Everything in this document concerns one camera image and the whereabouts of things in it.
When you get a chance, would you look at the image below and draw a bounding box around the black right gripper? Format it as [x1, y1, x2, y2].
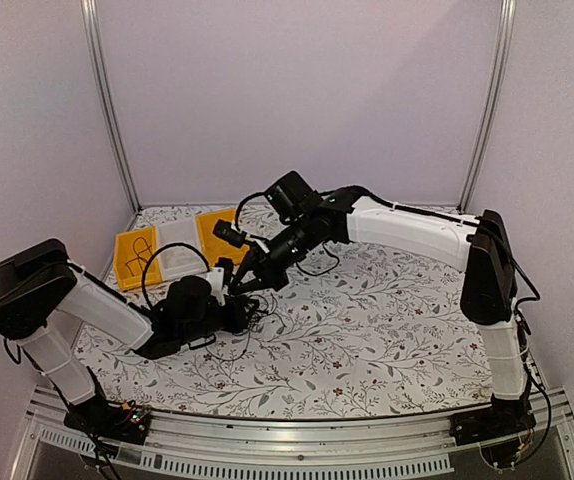
[225, 217, 315, 297]

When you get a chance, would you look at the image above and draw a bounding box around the left yellow plastic bin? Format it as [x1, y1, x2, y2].
[113, 227, 158, 292]

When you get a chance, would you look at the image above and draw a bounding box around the floral table cloth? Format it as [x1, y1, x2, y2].
[66, 202, 536, 420]

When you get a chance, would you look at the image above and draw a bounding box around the aluminium corner post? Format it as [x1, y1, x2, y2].
[457, 0, 516, 213]
[80, 0, 142, 213]

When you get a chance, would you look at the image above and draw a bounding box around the aluminium front rail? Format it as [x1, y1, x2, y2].
[10, 387, 574, 479]

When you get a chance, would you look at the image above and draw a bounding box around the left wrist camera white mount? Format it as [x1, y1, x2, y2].
[206, 257, 234, 306]

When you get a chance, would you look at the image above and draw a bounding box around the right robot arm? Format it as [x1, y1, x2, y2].
[229, 171, 531, 436]

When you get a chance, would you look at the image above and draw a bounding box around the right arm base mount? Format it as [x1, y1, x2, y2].
[449, 397, 536, 469]

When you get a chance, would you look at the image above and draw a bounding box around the right aluminium corner post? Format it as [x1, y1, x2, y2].
[457, 0, 516, 213]

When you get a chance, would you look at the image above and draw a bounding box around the black thin cable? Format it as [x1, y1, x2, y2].
[122, 237, 154, 277]

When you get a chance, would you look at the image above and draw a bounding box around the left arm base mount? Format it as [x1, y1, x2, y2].
[64, 397, 152, 445]

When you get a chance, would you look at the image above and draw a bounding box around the yellow plastic bin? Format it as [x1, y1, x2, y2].
[113, 227, 158, 292]
[195, 207, 251, 274]

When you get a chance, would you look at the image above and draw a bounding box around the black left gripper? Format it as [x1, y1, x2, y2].
[177, 297, 257, 347]

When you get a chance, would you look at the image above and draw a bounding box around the black cable pile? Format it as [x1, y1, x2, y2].
[201, 292, 288, 364]

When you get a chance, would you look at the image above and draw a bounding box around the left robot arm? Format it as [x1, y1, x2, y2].
[0, 238, 253, 434]

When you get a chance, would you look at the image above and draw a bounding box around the right yellow plastic bin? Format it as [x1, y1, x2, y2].
[195, 207, 251, 274]

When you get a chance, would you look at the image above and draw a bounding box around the white translucent plastic bin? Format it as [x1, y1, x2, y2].
[156, 217, 206, 281]

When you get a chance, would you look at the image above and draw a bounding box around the back aluminium floor rail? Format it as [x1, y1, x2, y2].
[141, 198, 460, 210]

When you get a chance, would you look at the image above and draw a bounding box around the left aluminium corner post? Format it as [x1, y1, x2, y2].
[80, 0, 142, 213]

